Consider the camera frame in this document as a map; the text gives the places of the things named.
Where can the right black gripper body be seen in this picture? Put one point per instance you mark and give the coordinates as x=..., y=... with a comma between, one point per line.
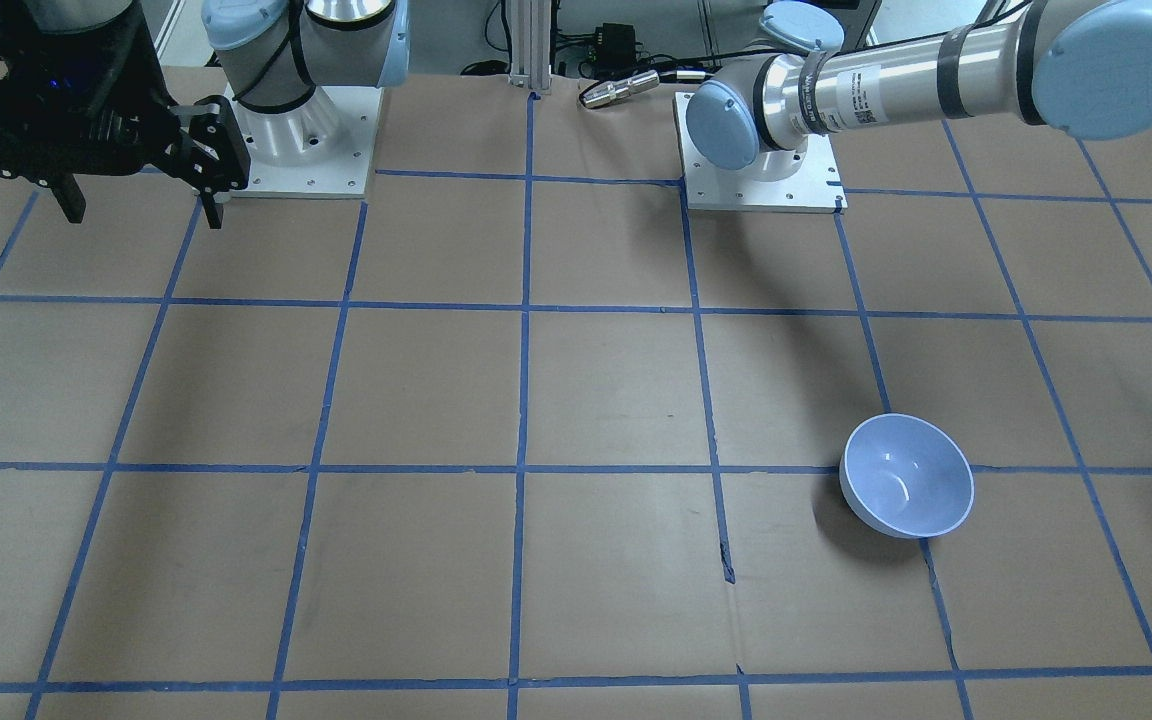
x=202, y=147

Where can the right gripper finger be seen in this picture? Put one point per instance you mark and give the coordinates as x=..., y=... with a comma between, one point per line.
x=209, y=152
x=67, y=193

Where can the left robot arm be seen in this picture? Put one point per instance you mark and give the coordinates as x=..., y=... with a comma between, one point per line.
x=1081, y=67

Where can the blue bowl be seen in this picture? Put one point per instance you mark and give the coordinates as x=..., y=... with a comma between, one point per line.
x=905, y=478

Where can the black power adapter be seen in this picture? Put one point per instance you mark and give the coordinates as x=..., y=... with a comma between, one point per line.
x=613, y=45

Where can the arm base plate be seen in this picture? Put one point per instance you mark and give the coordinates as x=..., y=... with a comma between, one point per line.
x=804, y=181
x=311, y=160

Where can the aluminium frame post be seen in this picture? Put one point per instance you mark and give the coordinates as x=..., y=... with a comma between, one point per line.
x=531, y=41

